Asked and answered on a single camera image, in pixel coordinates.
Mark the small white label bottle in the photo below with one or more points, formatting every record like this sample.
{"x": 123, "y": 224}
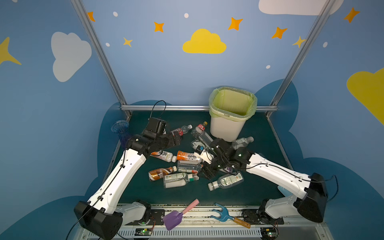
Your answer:
{"x": 197, "y": 144}

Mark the circuit board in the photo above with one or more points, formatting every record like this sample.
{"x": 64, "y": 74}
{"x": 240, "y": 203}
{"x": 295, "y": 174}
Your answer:
{"x": 143, "y": 232}
{"x": 268, "y": 234}

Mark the right circuit board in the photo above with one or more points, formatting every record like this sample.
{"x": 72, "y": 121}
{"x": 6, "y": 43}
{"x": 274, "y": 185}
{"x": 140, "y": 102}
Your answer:
{"x": 268, "y": 234}

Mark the clear bottle green cap band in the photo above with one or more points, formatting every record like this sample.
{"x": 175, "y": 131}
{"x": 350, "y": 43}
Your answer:
{"x": 206, "y": 139}

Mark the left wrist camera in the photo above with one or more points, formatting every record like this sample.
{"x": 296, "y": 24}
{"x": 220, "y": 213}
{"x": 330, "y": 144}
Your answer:
{"x": 155, "y": 128}

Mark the green bin liner bag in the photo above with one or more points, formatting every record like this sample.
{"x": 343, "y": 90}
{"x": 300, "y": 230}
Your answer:
{"x": 232, "y": 104}

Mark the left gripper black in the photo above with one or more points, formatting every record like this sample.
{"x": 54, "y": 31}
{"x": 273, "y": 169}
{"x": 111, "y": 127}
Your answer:
{"x": 174, "y": 138}

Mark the brown tea bottle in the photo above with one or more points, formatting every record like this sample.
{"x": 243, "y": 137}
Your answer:
{"x": 158, "y": 174}

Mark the clear bottle by bin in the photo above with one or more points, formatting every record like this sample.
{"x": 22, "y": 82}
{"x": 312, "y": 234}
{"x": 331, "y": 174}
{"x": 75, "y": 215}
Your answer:
{"x": 242, "y": 142}

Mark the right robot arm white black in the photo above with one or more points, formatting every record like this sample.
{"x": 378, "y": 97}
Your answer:
{"x": 309, "y": 194}

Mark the blue garden fork wooden handle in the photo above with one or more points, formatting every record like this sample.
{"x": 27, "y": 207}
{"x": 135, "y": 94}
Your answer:
{"x": 224, "y": 216}

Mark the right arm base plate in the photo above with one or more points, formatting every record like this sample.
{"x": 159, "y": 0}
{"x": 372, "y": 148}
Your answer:
{"x": 252, "y": 217}

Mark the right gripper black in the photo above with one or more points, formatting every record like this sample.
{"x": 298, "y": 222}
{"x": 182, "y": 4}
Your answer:
{"x": 212, "y": 165}

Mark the purple toy shovel pink handle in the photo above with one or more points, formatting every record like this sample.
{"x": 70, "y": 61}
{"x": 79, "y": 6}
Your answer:
{"x": 174, "y": 218}

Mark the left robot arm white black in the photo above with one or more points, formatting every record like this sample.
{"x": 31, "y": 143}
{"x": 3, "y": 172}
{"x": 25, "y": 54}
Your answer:
{"x": 99, "y": 213}

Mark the left circuit board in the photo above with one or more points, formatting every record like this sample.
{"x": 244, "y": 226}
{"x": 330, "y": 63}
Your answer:
{"x": 143, "y": 232}

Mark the orange white bottle left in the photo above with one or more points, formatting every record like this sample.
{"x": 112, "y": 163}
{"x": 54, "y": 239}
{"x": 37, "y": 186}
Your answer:
{"x": 165, "y": 156}

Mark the aluminium frame rear rail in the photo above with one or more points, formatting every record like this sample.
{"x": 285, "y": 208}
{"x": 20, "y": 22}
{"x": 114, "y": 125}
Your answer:
{"x": 165, "y": 108}

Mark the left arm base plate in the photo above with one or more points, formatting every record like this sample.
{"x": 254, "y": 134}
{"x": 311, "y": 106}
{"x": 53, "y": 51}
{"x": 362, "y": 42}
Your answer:
{"x": 156, "y": 216}

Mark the orange label white bottle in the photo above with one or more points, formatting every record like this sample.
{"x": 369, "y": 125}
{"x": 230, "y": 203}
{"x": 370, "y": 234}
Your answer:
{"x": 184, "y": 156}

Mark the clear bottle white green label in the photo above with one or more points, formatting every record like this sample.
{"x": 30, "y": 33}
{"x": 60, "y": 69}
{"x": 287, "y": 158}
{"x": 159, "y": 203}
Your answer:
{"x": 179, "y": 180}

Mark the clear bottle red green label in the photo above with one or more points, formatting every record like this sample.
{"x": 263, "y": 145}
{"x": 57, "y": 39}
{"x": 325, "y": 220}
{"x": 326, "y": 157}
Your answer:
{"x": 191, "y": 167}

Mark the white trash bin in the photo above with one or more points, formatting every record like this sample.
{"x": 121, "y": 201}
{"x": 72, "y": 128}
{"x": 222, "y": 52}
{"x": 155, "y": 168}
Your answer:
{"x": 225, "y": 129}

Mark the purple plastic vase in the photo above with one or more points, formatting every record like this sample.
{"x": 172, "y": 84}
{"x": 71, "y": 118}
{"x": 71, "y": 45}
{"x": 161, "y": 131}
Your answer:
{"x": 121, "y": 128}

